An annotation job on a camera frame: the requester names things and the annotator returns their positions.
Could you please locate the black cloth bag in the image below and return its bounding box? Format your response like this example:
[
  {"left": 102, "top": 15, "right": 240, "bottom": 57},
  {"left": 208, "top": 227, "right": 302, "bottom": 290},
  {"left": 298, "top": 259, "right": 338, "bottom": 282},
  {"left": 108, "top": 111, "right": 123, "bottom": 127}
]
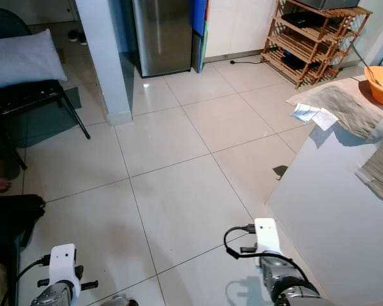
[{"left": 0, "top": 194, "right": 46, "bottom": 270}]

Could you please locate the white folded paper napkin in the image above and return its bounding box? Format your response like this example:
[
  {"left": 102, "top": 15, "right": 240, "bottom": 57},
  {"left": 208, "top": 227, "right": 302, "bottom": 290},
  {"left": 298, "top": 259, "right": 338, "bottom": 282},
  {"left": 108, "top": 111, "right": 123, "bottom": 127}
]
[{"left": 290, "top": 103, "right": 340, "bottom": 132}]

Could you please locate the beige woven placemat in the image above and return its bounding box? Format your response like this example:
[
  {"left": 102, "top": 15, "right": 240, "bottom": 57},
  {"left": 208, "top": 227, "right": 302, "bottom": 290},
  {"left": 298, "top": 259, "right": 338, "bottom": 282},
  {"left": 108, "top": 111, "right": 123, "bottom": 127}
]
[
  {"left": 356, "top": 131, "right": 383, "bottom": 212},
  {"left": 285, "top": 76, "right": 383, "bottom": 140}
]

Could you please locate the black metal chair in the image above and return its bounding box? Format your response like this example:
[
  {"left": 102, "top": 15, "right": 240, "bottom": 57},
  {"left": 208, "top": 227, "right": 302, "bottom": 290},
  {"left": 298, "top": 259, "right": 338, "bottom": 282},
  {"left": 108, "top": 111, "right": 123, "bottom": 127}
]
[{"left": 0, "top": 8, "right": 91, "bottom": 170}]

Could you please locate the wooden slatted shoe rack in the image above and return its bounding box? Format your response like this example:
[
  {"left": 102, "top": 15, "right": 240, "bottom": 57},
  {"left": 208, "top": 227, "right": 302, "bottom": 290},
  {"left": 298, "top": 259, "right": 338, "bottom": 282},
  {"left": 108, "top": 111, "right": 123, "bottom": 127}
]
[{"left": 260, "top": 0, "right": 373, "bottom": 89}]

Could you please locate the stainless steel fridge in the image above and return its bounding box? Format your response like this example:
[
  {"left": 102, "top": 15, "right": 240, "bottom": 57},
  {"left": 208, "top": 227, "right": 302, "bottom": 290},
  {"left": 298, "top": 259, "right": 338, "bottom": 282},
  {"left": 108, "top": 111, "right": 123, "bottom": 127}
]
[{"left": 133, "top": 0, "right": 194, "bottom": 78}]

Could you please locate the grey pillow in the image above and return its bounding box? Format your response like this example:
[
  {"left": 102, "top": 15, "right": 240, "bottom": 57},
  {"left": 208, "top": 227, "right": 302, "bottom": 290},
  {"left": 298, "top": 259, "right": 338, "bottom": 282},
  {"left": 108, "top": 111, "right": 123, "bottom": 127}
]
[{"left": 0, "top": 29, "right": 68, "bottom": 92}]

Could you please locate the blue flat board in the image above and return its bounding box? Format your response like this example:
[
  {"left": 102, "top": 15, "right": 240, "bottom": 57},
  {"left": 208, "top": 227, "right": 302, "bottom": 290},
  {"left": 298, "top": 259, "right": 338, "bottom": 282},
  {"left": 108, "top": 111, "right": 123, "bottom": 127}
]
[{"left": 191, "top": 0, "right": 210, "bottom": 73}]

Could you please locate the black flat item on rack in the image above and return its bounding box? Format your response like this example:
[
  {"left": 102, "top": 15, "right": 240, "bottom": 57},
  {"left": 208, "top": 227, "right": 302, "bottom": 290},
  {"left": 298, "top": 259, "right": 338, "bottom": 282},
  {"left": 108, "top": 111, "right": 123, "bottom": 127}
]
[{"left": 280, "top": 11, "right": 324, "bottom": 29}]

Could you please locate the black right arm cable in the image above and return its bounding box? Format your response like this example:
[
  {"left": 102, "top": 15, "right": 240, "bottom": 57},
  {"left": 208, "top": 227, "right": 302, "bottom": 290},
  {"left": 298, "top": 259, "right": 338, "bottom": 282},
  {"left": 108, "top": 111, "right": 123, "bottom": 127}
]
[{"left": 223, "top": 224, "right": 320, "bottom": 284}]

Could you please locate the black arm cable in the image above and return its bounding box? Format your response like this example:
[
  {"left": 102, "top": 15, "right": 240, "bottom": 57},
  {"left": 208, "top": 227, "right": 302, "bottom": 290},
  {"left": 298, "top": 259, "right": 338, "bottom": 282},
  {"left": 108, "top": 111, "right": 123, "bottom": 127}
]
[
  {"left": 1, "top": 254, "right": 51, "bottom": 306},
  {"left": 223, "top": 224, "right": 320, "bottom": 284}
]

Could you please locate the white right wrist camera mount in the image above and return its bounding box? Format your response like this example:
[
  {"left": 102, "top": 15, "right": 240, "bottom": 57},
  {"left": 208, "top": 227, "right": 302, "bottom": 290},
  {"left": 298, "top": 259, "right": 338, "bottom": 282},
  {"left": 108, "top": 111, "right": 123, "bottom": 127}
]
[{"left": 253, "top": 217, "right": 282, "bottom": 256}]

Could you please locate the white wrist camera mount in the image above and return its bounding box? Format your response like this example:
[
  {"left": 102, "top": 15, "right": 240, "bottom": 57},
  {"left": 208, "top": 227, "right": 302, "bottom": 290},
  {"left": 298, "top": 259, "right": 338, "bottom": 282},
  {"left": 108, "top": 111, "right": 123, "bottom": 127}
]
[
  {"left": 253, "top": 217, "right": 282, "bottom": 256},
  {"left": 49, "top": 243, "right": 80, "bottom": 301}
]

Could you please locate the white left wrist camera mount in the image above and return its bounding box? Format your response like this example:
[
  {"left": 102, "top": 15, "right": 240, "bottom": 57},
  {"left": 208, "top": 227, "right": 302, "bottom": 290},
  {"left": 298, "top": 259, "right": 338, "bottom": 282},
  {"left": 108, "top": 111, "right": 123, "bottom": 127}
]
[{"left": 49, "top": 243, "right": 80, "bottom": 301}]

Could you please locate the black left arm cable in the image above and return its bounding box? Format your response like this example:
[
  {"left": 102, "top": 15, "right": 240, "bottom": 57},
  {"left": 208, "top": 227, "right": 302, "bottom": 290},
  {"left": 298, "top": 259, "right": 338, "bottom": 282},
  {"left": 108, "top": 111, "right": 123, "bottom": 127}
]
[{"left": 1, "top": 254, "right": 51, "bottom": 306}]

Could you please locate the black power cord with plug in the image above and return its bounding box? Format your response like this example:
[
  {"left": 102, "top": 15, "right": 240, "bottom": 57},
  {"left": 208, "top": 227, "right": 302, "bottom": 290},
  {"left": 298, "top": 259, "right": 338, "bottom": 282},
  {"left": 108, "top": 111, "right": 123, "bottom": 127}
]
[{"left": 229, "top": 57, "right": 266, "bottom": 65}]

